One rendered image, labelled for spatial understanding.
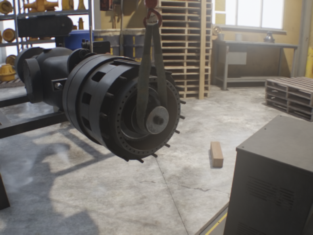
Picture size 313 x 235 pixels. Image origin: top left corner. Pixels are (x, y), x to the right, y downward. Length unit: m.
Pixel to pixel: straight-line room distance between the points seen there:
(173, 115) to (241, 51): 4.69
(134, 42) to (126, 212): 3.11
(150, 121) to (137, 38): 3.28
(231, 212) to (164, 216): 0.83
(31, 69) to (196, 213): 1.84
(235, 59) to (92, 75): 4.80
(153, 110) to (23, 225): 1.32
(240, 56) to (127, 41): 2.71
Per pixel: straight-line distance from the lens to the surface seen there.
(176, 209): 1.99
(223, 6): 6.61
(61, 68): 2.04
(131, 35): 4.43
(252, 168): 1.03
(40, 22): 3.77
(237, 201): 1.14
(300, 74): 7.74
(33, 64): 2.44
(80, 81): 1.42
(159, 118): 1.21
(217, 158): 2.52
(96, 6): 5.65
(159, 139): 1.41
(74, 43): 3.96
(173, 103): 1.39
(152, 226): 1.85
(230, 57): 5.86
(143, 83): 1.17
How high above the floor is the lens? 1.27
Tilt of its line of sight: 19 degrees down
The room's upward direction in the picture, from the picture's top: straight up
